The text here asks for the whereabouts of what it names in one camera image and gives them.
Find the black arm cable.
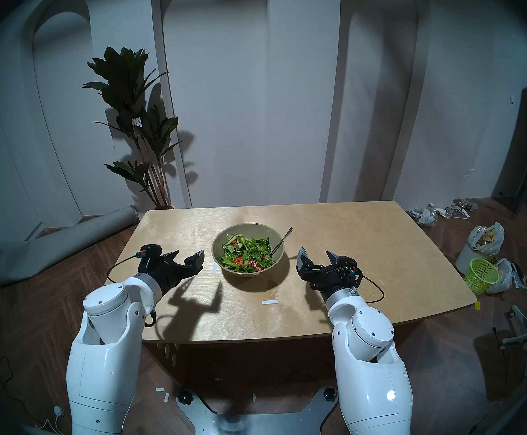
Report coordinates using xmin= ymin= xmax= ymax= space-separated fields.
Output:
xmin=356 ymin=269 xmax=385 ymax=303
xmin=106 ymin=253 xmax=157 ymax=327

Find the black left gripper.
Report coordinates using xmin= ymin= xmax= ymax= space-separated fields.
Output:
xmin=137 ymin=250 xmax=205 ymax=299

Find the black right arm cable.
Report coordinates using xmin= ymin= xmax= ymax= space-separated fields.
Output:
xmin=356 ymin=269 xmax=385 ymax=303

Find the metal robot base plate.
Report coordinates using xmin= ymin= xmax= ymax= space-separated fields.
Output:
xmin=176 ymin=387 xmax=339 ymax=435

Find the pile of litter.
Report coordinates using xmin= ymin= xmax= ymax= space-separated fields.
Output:
xmin=407 ymin=198 xmax=478 ymax=226

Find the green salad with tomato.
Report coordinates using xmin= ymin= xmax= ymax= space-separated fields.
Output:
xmin=218 ymin=234 xmax=275 ymax=274

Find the rolled grey mat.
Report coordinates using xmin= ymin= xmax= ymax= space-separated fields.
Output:
xmin=0 ymin=205 xmax=139 ymax=289

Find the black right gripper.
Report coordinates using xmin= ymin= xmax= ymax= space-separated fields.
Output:
xmin=296 ymin=246 xmax=363 ymax=299

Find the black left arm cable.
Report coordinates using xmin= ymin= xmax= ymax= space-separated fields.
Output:
xmin=106 ymin=253 xmax=157 ymax=327

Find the green plastic basket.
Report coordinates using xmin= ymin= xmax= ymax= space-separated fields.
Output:
xmin=464 ymin=258 xmax=500 ymax=296

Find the metal serving utensil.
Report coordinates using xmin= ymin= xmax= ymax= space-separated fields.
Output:
xmin=270 ymin=227 xmax=294 ymax=258

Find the beige ceramic salad bowl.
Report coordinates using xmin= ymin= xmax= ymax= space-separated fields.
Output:
xmin=212 ymin=223 xmax=285 ymax=278

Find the white plastic bag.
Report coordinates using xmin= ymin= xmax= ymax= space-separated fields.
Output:
xmin=488 ymin=258 xmax=514 ymax=295

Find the tall dark green potted plant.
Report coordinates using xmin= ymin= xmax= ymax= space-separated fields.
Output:
xmin=82 ymin=47 xmax=182 ymax=210

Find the white bin with trash bag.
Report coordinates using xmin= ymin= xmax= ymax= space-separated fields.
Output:
xmin=455 ymin=222 xmax=505 ymax=275

